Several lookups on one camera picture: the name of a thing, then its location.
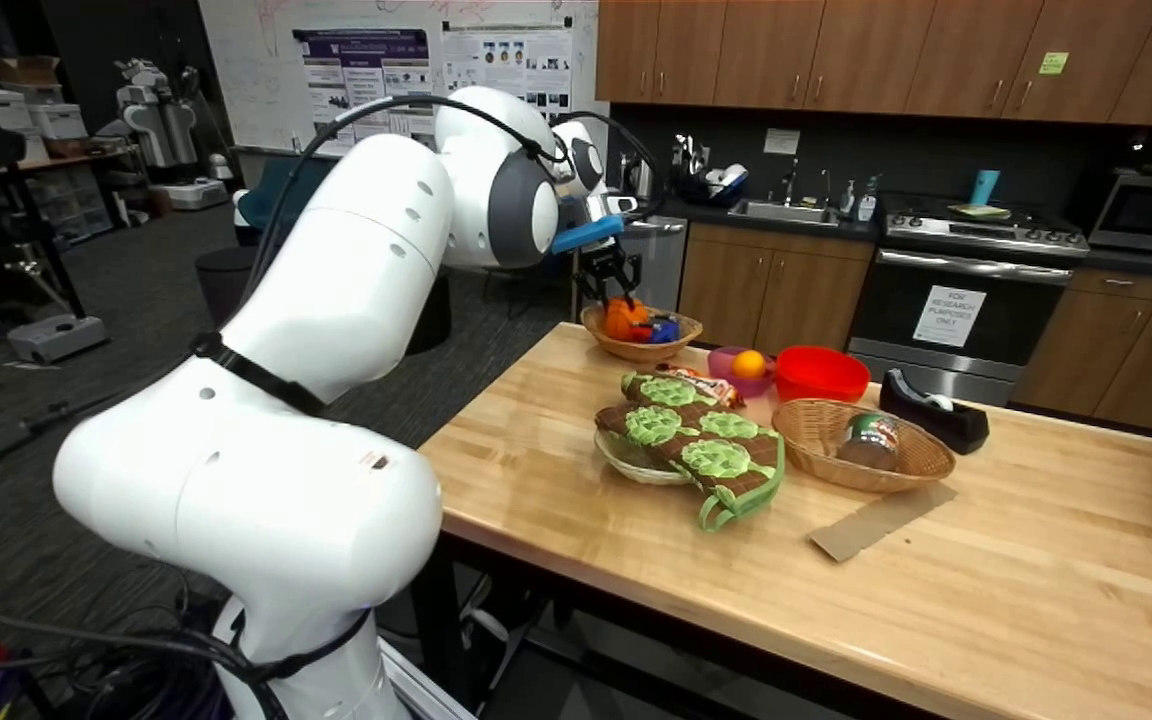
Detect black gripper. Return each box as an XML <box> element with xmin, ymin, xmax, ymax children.
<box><xmin>583</xmin><ymin>215</ymin><xmax>638</xmax><ymax>314</ymax></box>

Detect orange basketball toy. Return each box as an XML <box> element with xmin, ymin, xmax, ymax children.
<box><xmin>598</xmin><ymin>296</ymin><xmax>653</xmax><ymax>340</ymax></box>

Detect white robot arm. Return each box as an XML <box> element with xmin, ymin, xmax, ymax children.
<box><xmin>53</xmin><ymin>83</ymin><xmax>624</xmax><ymax>720</ymax></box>

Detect small orange ball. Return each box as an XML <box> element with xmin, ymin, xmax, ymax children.
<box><xmin>732</xmin><ymin>347</ymin><xmax>769</xmax><ymax>379</ymax></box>

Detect white bowl under mitt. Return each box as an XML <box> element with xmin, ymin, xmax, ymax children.
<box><xmin>596</xmin><ymin>403</ymin><xmax>680</xmax><ymax>485</ymax></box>

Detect red plastic bowl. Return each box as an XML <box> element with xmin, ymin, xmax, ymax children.
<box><xmin>771</xmin><ymin>343</ymin><xmax>868</xmax><ymax>401</ymax></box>

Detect wicker basket with toys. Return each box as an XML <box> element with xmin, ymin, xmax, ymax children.
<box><xmin>581</xmin><ymin>309</ymin><xmax>704</xmax><ymax>363</ymax></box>

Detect stainless dishwasher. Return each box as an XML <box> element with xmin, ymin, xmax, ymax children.
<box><xmin>624</xmin><ymin>215</ymin><xmax>689</xmax><ymax>309</ymax></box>

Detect blue grey lego toy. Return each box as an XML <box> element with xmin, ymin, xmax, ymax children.
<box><xmin>649</xmin><ymin>315</ymin><xmax>680</xmax><ymax>343</ymax></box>

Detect lower wooden cabinet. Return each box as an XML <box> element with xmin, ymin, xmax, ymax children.
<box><xmin>680</xmin><ymin>220</ymin><xmax>872</xmax><ymax>351</ymax></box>

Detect pink plastic plate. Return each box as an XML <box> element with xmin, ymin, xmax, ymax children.
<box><xmin>708</xmin><ymin>347</ymin><xmax>771</xmax><ymax>396</ymax></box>

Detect dish rack with dishes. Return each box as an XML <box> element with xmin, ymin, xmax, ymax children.
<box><xmin>666</xmin><ymin>132</ymin><xmax>748</xmax><ymax>209</ymax></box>

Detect kitchen sink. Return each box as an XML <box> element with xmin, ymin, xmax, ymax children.
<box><xmin>727</xmin><ymin>200</ymin><xmax>845</xmax><ymax>228</ymax></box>

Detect brown green oven mitt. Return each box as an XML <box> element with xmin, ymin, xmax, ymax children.
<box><xmin>620</xmin><ymin>374</ymin><xmax>785</xmax><ymax>528</ymax></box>

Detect brown wicker basket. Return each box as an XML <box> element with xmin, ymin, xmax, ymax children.
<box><xmin>771</xmin><ymin>396</ymin><xmax>956</xmax><ymax>495</ymax></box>

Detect green can in basket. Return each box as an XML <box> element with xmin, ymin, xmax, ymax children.
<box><xmin>849</xmin><ymin>408</ymin><xmax>901</xmax><ymax>454</ymax></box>

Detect cardboard strip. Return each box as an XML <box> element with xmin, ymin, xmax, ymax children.
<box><xmin>809</xmin><ymin>485</ymin><xmax>952</xmax><ymax>565</ymax></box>

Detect stainless oven stove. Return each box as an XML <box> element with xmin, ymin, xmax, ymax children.
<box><xmin>849</xmin><ymin>194</ymin><xmax>1087</xmax><ymax>403</ymax></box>

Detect black tape dispenser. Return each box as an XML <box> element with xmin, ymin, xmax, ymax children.
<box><xmin>878</xmin><ymin>369</ymin><xmax>987</xmax><ymax>456</ymax></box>

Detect blue cup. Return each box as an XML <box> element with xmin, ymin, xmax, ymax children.
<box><xmin>973</xmin><ymin>168</ymin><xmax>999</xmax><ymax>204</ymax></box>

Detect upper wooden cabinets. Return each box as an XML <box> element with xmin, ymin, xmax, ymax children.
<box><xmin>596</xmin><ymin>0</ymin><xmax>1152</xmax><ymax>127</ymax></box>

